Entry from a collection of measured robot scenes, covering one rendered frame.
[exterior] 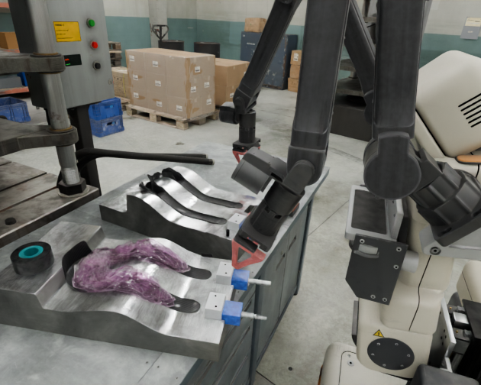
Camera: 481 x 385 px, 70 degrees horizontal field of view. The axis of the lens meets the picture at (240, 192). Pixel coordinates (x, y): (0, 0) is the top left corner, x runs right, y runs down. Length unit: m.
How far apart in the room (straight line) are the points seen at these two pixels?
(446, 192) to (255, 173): 0.29
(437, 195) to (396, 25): 0.24
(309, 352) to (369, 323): 0.97
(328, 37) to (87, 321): 0.69
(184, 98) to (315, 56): 4.35
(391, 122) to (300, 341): 1.49
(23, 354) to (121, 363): 0.21
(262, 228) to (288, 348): 1.27
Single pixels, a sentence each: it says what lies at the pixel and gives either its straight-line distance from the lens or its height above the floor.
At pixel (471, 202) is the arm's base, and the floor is 1.21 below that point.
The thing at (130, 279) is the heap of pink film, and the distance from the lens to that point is 0.79.
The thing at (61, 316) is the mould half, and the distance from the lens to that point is 0.85.
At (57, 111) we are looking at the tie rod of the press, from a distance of 1.37.
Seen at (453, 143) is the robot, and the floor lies 1.25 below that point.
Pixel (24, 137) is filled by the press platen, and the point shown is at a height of 1.03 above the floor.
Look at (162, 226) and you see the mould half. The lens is 1.06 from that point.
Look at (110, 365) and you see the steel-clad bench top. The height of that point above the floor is 0.80.
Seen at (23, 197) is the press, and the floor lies 0.78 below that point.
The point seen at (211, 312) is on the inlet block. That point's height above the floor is 0.87.
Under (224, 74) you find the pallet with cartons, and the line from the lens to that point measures 5.53.
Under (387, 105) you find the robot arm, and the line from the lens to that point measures 0.54.
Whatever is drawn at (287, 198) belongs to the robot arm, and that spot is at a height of 1.16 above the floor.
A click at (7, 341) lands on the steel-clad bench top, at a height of 0.80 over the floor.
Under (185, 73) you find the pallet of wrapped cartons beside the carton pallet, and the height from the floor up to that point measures 0.73.
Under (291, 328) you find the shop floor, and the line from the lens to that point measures 1.93.
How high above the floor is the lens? 1.43
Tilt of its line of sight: 27 degrees down
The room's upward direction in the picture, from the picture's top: 3 degrees clockwise
